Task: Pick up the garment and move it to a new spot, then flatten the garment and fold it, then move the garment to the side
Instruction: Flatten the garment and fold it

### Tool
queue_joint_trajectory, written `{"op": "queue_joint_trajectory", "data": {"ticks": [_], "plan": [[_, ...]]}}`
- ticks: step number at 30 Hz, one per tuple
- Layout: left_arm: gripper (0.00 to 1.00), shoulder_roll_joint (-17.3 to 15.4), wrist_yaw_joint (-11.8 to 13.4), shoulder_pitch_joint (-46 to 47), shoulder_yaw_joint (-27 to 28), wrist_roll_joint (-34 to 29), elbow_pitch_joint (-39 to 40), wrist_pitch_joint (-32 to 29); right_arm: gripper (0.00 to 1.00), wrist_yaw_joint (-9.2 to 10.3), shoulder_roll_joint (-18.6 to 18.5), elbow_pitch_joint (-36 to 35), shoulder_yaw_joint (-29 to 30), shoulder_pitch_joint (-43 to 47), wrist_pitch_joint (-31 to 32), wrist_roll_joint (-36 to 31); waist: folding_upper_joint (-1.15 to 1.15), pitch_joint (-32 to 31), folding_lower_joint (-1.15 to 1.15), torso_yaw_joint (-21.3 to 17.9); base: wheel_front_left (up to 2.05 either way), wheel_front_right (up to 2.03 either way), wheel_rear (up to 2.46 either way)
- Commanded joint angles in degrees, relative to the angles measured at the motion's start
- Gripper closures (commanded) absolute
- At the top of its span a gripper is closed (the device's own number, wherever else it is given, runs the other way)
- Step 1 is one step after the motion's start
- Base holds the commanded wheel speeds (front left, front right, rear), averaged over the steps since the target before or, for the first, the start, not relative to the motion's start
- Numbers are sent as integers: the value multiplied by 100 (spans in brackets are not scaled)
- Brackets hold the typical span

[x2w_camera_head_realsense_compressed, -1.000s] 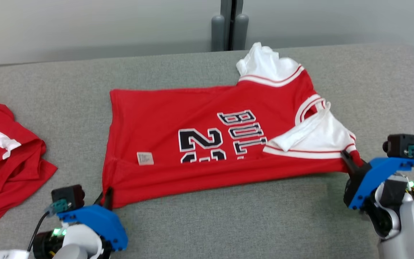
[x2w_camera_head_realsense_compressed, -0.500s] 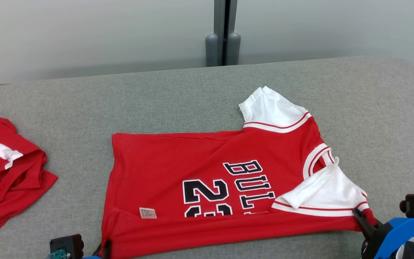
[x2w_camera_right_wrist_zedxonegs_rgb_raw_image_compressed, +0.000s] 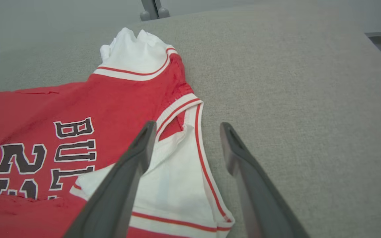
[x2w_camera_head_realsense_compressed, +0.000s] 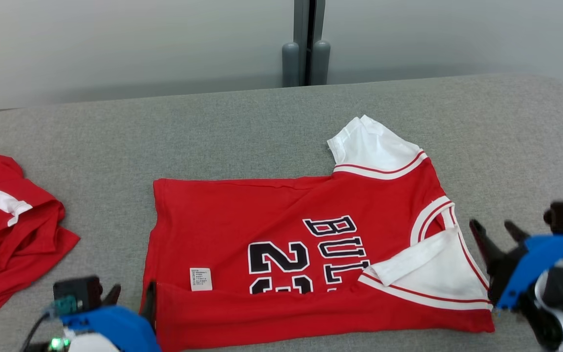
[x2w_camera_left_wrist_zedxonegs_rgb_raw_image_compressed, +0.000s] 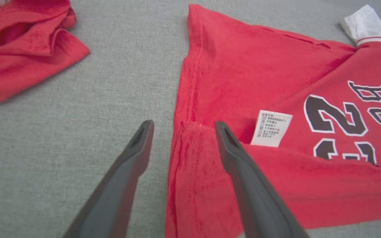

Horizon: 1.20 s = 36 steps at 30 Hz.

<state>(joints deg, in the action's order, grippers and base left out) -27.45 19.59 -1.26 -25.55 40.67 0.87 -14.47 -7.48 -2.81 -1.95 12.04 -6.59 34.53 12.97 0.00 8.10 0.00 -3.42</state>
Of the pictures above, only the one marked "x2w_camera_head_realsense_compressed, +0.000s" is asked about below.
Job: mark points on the grey metal partition post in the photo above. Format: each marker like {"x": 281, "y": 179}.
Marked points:
{"x": 290, "y": 63}
{"x": 320, "y": 63}

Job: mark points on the white partition panel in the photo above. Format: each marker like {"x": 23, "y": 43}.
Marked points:
{"x": 115, "y": 44}
{"x": 457, "y": 34}

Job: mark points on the teal left camera connector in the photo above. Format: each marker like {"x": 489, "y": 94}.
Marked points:
{"x": 61, "y": 305}

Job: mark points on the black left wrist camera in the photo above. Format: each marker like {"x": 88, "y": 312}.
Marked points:
{"x": 78, "y": 291}

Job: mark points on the blue camera bracket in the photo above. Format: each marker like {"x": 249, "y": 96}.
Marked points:
{"x": 115, "y": 327}
{"x": 535, "y": 254}

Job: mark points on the red white basketball jersey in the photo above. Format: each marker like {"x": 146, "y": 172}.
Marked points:
{"x": 213, "y": 220}
{"x": 17, "y": 254}

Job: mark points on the blue right camera bracket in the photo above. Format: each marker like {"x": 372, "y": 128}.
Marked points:
{"x": 535, "y": 254}

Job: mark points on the blue left camera bracket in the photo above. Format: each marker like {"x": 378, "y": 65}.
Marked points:
{"x": 115, "y": 327}

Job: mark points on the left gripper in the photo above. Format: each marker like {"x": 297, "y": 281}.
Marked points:
{"x": 86, "y": 344}

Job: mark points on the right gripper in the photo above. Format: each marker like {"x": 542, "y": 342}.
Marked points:
{"x": 501, "y": 274}

